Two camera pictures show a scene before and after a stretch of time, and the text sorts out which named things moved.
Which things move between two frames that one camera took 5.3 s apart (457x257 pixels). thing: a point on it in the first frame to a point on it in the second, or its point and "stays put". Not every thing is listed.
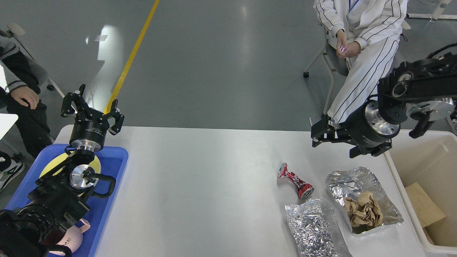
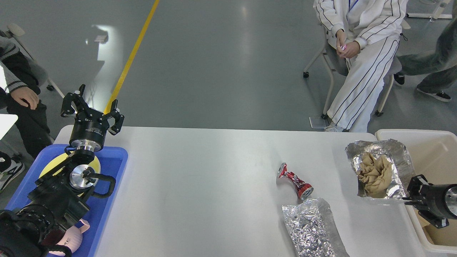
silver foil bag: x=349 y=182 to x=402 y=168
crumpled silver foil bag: x=315 y=230 stays put
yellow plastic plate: x=94 y=162 stays put
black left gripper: x=90 y=129 stays put
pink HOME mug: x=73 y=237 stays put
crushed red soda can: x=304 y=190 stays put
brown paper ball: x=364 y=212 to x=375 y=175
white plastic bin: x=429 y=161 stays put
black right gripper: x=367 y=127 to x=441 y=198
